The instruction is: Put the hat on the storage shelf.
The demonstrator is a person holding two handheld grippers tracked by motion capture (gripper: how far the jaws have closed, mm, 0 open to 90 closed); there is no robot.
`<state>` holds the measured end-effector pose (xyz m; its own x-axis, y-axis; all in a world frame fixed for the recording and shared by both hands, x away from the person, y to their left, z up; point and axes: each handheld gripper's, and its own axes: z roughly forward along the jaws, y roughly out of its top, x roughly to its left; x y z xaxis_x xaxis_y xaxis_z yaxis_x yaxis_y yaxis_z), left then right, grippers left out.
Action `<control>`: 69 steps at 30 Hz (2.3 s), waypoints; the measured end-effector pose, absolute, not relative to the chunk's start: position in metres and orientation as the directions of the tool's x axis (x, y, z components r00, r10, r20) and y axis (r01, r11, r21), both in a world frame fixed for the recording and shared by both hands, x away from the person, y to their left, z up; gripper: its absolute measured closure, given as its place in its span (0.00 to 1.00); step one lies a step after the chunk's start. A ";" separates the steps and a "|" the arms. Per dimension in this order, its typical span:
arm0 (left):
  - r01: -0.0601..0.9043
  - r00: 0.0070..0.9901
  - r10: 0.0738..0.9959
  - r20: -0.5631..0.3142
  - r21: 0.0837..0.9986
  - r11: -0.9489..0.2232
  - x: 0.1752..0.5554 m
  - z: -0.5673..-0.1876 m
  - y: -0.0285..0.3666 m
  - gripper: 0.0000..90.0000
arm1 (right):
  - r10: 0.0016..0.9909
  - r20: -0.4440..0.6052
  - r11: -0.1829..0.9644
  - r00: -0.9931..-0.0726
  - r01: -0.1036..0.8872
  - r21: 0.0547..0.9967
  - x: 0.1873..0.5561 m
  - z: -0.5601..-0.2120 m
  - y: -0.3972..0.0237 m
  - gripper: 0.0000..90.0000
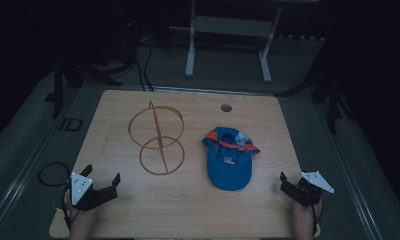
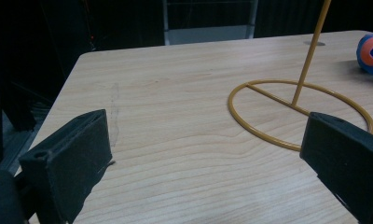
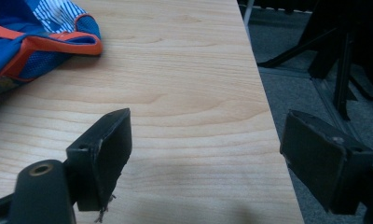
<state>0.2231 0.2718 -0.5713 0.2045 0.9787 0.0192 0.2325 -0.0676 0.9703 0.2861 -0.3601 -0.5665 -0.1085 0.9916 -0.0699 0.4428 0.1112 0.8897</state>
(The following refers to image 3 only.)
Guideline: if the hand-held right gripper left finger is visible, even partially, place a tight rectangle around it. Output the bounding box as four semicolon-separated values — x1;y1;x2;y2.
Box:
65;107;133;213

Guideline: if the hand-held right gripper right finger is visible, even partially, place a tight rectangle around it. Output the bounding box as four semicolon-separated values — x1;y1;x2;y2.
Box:
279;109;373;217

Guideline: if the black metal stand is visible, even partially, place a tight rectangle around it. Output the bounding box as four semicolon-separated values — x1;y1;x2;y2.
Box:
256;0;373;121

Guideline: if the blue garment with orange trim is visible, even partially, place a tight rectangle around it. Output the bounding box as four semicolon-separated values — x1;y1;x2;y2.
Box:
0;0;104;98

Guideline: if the white table leg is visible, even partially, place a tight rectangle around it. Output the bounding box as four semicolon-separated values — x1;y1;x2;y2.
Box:
243;0;256;32

